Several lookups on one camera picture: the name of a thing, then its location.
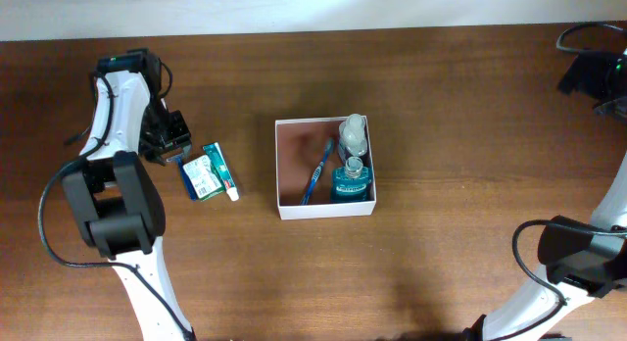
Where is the white pink open box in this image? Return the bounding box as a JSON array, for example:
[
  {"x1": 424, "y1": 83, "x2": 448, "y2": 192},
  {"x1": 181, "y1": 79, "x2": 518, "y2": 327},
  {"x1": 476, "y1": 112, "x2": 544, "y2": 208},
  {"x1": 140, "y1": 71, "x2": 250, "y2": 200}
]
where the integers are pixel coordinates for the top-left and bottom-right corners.
[{"x1": 274, "y1": 117, "x2": 377, "y2": 220}]

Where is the clear sanitizer bottle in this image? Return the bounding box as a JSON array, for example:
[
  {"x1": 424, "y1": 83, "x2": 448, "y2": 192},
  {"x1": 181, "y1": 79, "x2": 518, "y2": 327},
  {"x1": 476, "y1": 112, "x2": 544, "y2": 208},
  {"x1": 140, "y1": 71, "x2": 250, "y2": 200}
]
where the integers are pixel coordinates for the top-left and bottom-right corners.
[{"x1": 338, "y1": 114, "x2": 368, "y2": 163}]

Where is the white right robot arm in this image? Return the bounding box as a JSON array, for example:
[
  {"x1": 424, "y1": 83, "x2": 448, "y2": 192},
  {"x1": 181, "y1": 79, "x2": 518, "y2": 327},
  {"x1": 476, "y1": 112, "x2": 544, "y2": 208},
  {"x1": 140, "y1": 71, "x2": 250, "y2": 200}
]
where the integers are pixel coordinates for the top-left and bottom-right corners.
[{"x1": 459, "y1": 163, "x2": 626, "y2": 340}]

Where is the blue mouthwash bottle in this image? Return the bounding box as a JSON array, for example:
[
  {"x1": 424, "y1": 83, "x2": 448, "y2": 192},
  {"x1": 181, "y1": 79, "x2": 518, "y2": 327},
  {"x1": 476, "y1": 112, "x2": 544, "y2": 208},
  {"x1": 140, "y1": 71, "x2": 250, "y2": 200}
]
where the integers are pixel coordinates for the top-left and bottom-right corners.
[{"x1": 330, "y1": 157, "x2": 373, "y2": 203}]

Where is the white green soap packet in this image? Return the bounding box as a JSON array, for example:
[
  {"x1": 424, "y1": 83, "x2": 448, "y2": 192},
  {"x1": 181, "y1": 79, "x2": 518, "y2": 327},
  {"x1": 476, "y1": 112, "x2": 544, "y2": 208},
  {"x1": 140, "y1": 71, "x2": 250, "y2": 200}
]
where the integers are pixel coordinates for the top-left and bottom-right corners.
[{"x1": 183, "y1": 155, "x2": 224, "y2": 201}]

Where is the blue white toothbrush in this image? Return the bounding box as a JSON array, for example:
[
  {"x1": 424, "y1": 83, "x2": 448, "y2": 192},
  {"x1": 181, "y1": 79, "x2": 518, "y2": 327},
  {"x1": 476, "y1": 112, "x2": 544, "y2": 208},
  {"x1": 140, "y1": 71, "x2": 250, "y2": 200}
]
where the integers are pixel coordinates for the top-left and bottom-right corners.
[{"x1": 300, "y1": 138, "x2": 335, "y2": 206}]

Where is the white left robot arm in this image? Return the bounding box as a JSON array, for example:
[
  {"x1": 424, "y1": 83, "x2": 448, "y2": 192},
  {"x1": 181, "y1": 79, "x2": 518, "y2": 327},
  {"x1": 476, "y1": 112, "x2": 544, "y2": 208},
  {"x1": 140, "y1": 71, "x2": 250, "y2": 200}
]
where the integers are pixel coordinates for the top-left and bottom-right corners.
[{"x1": 55, "y1": 48, "x2": 196, "y2": 340}]

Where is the green toothpaste tube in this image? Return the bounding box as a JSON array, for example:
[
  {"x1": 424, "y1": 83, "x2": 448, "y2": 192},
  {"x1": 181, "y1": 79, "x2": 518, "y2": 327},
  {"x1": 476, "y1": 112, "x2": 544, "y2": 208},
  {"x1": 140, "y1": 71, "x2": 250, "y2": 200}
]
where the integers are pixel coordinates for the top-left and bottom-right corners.
[{"x1": 203, "y1": 142, "x2": 240, "y2": 202}]

